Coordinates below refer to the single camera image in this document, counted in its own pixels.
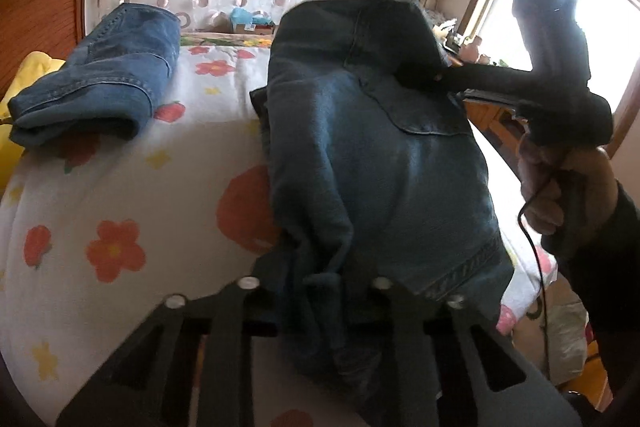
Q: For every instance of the window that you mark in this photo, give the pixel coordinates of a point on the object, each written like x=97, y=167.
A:
x=620, y=32

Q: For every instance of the dark blue denim pants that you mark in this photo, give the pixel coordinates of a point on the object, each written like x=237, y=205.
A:
x=390, y=157

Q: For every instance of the small cardboard box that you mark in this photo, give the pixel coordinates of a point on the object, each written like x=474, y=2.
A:
x=250, y=23

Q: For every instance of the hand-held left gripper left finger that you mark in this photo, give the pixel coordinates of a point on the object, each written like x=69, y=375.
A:
x=225, y=332

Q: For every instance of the yellow plush pillow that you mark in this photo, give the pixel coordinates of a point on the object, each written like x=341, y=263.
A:
x=20, y=107

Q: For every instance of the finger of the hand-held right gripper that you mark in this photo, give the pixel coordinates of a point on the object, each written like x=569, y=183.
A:
x=480, y=79

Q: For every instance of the person's right hand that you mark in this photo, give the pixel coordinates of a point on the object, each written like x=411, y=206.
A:
x=575, y=187

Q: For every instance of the white plastic bag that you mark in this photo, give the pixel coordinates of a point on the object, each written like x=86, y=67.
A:
x=567, y=337

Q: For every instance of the yellow floral blanket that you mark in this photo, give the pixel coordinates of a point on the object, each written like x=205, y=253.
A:
x=225, y=41

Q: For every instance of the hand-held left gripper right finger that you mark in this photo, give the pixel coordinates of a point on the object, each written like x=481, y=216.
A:
x=407, y=332

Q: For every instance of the person's right forearm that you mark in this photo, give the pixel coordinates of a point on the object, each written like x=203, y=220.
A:
x=605, y=287

